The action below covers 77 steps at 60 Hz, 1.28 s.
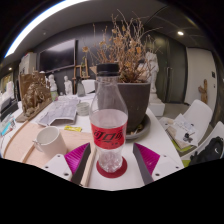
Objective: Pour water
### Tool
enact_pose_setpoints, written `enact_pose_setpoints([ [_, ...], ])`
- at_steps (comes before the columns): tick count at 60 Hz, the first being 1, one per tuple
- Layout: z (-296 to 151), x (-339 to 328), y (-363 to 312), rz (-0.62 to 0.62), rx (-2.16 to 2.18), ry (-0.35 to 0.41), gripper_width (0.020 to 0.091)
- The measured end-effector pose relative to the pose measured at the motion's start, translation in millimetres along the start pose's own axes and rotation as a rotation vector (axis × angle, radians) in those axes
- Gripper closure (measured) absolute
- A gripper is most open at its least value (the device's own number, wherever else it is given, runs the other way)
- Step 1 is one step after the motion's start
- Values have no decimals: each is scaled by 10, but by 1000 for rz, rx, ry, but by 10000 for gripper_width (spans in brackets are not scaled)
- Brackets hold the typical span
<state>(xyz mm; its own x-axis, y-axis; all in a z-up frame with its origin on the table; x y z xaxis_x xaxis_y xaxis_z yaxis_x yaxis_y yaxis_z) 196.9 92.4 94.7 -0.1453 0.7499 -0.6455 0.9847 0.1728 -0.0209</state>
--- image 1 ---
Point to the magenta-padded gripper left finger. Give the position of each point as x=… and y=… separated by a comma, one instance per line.
x=75, y=158

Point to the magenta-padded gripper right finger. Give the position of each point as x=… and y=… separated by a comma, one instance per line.
x=150, y=158

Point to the clear red-label drink bottle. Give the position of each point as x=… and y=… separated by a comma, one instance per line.
x=108, y=133

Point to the white ceramic mug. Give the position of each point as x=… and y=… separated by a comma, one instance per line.
x=53, y=143

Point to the grey plant saucer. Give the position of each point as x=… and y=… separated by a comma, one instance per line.
x=143, y=130

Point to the yellow packet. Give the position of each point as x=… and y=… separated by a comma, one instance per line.
x=72, y=128

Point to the flat round red coaster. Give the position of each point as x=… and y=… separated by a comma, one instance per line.
x=111, y=174

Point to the stack of papers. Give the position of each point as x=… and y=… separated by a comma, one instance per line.
x=181, y=131

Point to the open printed magazine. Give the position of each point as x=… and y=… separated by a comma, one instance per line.
x=60, y=110

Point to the dried plant in dark pot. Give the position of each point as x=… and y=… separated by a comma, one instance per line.
x=136, y=103

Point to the light wooden board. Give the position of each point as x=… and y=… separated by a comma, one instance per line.
x=20, y=143

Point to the black backpack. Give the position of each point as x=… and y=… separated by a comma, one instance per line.
x=208, y=151

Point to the small glass bottle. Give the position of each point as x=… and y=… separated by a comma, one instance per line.
x=81, y=88

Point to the small white figurine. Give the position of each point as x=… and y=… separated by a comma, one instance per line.
x=52, y=85
x=67, y=86

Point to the brown carved sculpture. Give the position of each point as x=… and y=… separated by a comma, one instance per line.
x=35, y=96

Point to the tall white plaster statue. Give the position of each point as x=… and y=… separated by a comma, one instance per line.
x=153, y=76

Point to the small wooden figure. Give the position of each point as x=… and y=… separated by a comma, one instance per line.
x=202, y=91

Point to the wooden easel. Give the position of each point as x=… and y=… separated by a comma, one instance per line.
x=79, y=71

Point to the white cabinet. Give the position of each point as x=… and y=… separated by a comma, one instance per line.
x=27, y=63

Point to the round ceiling spotlight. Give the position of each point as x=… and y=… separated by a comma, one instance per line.
x=180, y=33

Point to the long ceiling light strip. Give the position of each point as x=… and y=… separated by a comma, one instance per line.
x=36, y=21

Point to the black wall television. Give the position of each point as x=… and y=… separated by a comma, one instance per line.
x=57, y=56

